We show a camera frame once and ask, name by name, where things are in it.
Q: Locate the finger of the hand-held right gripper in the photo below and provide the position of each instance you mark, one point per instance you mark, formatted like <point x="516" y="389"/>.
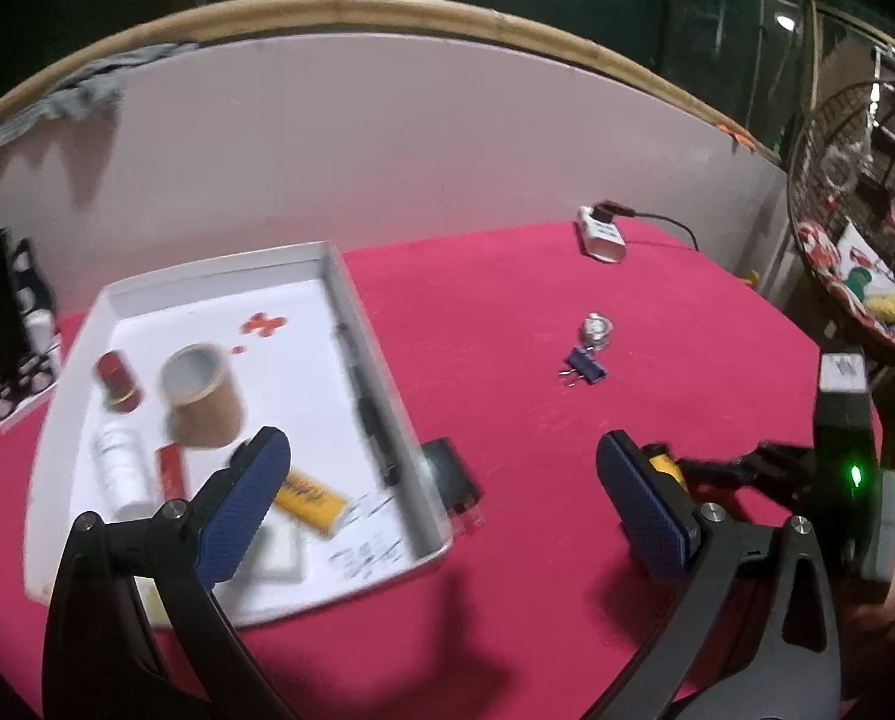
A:
<point x="747" y="469"/>

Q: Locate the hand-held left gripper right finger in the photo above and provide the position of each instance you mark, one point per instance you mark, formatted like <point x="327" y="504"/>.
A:
<point x="646" y="510"/>

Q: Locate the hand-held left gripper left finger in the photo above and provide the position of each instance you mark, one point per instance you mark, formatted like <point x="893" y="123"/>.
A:
<point x="244" y="502"/>

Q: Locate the small yellow lighter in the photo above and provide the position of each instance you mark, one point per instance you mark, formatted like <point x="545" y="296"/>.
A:
<point x="661" y="463"/>

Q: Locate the blue binder clip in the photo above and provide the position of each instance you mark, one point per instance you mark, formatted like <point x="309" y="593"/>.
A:
<point x="586" y="369"/>

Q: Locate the round metal keyring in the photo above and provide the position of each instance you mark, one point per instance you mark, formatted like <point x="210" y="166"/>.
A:
<point x="597" y="330"/>

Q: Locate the white cardboard tray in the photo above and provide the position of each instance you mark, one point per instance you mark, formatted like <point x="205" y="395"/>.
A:
<point x="289" y="315"/>

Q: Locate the white rectangular case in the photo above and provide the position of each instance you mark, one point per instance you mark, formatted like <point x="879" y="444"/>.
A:
<point x="282" y="553"/>

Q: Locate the yellow box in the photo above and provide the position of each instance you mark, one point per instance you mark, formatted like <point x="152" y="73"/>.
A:
<point x="314" y="504"/>

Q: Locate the red lighter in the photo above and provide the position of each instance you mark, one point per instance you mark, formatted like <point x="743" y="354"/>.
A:
<point x="171" y="471"/>

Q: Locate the brown cardboard tube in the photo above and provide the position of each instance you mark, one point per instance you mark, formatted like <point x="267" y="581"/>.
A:
<point x="203" y="401"/>

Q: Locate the white bottle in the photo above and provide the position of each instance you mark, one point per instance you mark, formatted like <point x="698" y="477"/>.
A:
<point x="121" y="465"/>

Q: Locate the red white floral cushion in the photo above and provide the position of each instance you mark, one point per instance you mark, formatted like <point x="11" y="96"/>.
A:
<point x="830" y="274"/>

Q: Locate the black pen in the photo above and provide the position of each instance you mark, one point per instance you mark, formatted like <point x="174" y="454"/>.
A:
<point x="365" y="405"/>

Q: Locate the white cloth with green print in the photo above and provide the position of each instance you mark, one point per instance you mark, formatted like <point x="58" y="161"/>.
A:
<point x="864" y="262"/>

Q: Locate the red cylinder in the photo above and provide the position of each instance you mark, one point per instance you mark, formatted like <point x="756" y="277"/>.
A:
<point x="117" y="382"/>

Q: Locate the small black box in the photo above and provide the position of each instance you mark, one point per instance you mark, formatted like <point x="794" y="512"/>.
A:
<point x="451" y="474"/>

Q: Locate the wicker hanging chair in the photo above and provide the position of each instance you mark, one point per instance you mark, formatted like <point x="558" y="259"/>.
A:
<point x="800" y="165"/>

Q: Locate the white power strip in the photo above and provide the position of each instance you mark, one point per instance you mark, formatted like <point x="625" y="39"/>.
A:
<point x="603" y="238"/>

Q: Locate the black white polka dot box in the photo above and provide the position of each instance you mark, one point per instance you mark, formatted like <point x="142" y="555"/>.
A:
<point x="12" y="330"/>

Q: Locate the orange cloth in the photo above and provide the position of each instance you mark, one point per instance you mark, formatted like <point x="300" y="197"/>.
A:
<point x="740" y="138"/>

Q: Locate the grey cloth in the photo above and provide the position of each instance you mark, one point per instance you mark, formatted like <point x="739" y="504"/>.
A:
<point x="64" y="94"/>

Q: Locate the bamboo wall rail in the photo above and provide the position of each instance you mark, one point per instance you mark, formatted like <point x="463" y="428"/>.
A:
<point x="342" y="7"/>

